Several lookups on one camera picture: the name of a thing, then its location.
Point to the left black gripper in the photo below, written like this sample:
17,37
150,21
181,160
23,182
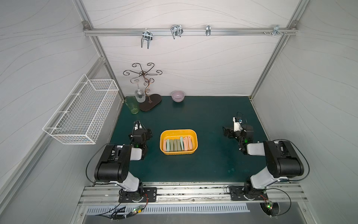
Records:
139,129

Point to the metal hook clip middle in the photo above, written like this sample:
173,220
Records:
176,31

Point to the yellow plastic storage box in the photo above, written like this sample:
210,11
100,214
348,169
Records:
176,134

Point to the small metal hook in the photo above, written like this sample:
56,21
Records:
208,30

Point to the metal hook clip right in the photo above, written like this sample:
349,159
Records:
276,31

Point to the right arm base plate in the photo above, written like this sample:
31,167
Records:
242,193

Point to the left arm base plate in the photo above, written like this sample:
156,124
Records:
151,194

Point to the metal hook clip left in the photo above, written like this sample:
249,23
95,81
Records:
147,37

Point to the white wire basket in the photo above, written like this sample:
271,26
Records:
81,116

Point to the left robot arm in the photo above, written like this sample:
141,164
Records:
114,163

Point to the metal hook clip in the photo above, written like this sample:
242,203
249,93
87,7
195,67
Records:
176,31
147,37
276,31

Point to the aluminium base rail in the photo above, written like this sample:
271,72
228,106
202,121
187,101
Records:
190,192

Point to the clear wine glass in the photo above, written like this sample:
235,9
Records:
139,93

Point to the aluminium cross rail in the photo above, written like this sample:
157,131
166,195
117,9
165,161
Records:
186,31

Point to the black round floor port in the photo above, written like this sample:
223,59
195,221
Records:
271,209

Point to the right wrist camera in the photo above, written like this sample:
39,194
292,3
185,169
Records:
237,124

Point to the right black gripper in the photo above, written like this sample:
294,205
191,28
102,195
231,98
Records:
229,132

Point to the green drinking glass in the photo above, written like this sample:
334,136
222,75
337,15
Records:
132,104

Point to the bronze scroll cup stand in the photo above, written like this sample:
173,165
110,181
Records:
151,100

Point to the pink folding knife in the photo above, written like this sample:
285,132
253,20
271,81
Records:
190,143
164,145
185,142

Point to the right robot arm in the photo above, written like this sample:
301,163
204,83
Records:
282,161

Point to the lilac ceramic bowl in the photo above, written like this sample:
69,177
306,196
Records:
178,96

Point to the olive folding knife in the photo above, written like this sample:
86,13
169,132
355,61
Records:
178,145
171,145
175,145

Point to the white vent grille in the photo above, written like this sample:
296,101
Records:
211,208

